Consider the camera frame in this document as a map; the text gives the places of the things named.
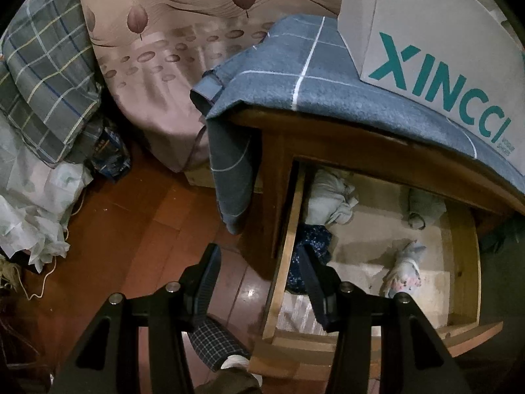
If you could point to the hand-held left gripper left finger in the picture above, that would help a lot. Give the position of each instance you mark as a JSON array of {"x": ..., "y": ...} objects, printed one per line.
[{"x": 209, "y": 273}]

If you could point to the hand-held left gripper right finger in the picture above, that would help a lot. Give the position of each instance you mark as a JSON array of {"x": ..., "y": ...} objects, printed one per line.
[{"x": 312, "y": 273}]

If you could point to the dark blue floral underwear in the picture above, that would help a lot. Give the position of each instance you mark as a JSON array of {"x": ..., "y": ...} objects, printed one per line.
[{"x": 312, "y": 236}]

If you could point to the pale grey-blue underwear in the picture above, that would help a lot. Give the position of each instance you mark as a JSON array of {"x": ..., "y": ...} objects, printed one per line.
[{"x": 324, "y": 201}]

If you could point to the wooden drawer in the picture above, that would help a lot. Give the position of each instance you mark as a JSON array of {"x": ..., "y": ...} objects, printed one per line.
[{"x": 463, "y": 254}]

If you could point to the white cardboard box teal print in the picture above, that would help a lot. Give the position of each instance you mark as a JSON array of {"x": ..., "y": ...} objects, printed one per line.
[{"x": 430, "y": 28}]

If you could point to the white drawer liner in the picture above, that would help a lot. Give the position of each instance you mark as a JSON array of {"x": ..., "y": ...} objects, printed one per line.
[{"x": 361, "y": 254}]

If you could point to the white patterned underwear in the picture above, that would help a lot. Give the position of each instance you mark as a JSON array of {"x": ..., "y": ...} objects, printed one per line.
[{"x": 404, "y": 271}]

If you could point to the grey-green underwear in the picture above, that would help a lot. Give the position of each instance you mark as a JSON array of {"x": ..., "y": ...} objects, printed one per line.
[{"x": 426, "y": 207}]

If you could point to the person's plaid slipper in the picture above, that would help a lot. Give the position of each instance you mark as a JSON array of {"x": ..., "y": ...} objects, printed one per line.
[{"x": 211, "y": 338}]

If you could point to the person's white sock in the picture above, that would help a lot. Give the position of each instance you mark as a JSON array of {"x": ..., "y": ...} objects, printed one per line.
[{"x": 236, "y": 362}]

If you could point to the person's brown trouser leg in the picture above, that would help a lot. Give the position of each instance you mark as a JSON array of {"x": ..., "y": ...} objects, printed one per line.
[{"x": 229, "y": 382}]

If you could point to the wooden nightstand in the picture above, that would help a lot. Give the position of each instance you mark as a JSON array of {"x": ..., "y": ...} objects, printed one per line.
[{"x": 348, "y": 139}]

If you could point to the dark blue packet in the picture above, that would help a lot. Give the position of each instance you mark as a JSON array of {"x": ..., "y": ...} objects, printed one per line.
[{"x": 108, "y": 154}]

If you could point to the crumpled white cloth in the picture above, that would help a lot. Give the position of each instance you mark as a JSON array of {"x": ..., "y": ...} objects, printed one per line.
[{"x": 28, "y": 213}]

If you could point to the blue checked cloth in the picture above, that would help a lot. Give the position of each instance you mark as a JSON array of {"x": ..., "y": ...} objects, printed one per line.
[{"x": 328, "y": 78}]

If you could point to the pink leaf-patterned curtain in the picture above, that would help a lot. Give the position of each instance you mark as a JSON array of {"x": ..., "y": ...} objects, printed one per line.
[{"x": 184, "y": 28}]

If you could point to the grey plaid pillow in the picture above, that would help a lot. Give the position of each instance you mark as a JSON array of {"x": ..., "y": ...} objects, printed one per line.
[{"x": 45, "y": 69}]

